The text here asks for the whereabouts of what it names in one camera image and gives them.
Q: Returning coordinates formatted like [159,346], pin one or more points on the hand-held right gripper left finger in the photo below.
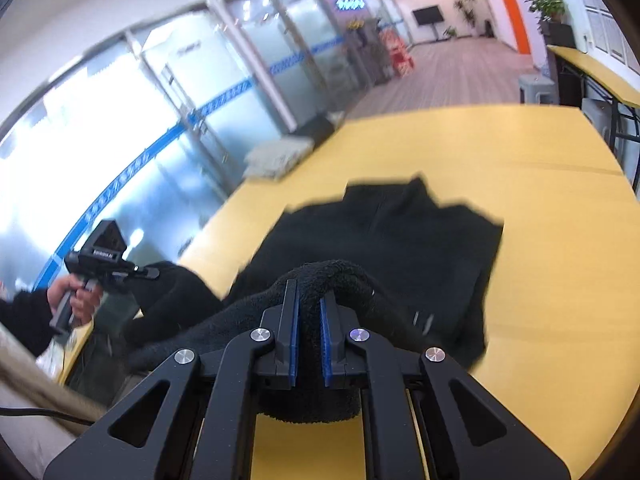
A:
[292,340]

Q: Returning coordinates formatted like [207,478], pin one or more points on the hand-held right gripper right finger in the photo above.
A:
[327,345]

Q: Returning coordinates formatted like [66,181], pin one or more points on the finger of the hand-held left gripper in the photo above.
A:
[142,272]

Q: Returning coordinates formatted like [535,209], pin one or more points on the black fleece garment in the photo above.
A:
[390,260]

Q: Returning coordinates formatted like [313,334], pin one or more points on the person's left forearm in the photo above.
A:
[24,322]

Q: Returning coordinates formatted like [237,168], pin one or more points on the person's left hand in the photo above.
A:
[75,300]

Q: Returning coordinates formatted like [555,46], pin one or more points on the grey folded cloth pile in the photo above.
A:
[277,157]

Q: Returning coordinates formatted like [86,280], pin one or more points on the yellow wooden table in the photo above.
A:
[525,210]

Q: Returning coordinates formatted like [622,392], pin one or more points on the red display stand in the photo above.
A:
[397,52]

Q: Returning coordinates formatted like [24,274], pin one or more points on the grey stool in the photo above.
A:
[536,89]

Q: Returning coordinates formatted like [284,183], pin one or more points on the small potted plant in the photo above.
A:
[450,32]

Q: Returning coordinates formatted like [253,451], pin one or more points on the tall potted plant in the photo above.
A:
[466,10]

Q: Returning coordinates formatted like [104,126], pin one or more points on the yellow side table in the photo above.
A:
[595,72]

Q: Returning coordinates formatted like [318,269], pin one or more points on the dark cabinet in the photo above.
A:
[557,35]

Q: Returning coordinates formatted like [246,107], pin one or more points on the potted plant on cabinet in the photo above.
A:
[547,6]

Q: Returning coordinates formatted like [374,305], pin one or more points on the wall television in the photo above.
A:
[427,15]

